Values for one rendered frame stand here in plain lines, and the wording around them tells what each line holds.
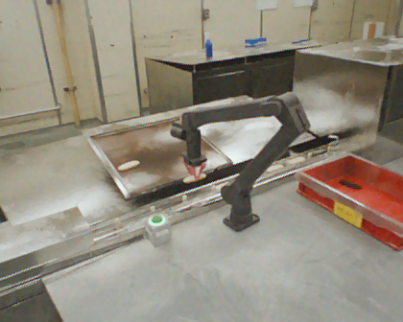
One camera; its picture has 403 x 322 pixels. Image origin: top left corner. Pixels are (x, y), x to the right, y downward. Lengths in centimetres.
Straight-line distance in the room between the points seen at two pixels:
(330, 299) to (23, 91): 436
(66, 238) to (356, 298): 88
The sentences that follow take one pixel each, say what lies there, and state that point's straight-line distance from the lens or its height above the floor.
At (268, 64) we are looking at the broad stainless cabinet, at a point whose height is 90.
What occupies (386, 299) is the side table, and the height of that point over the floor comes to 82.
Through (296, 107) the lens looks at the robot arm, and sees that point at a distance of 113.
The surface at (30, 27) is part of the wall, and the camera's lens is 489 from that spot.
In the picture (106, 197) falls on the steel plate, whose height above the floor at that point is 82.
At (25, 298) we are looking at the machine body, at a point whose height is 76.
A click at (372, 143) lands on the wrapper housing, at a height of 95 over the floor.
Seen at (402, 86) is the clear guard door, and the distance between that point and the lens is 188.
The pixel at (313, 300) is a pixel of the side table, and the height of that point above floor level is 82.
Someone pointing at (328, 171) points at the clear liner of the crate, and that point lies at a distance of 170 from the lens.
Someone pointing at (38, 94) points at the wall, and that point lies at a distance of 500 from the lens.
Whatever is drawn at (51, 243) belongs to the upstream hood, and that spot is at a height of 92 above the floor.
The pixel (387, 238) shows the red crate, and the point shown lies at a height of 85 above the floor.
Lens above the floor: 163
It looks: 25 degrees down
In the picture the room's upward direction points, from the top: 2 degrees counter-clockwise
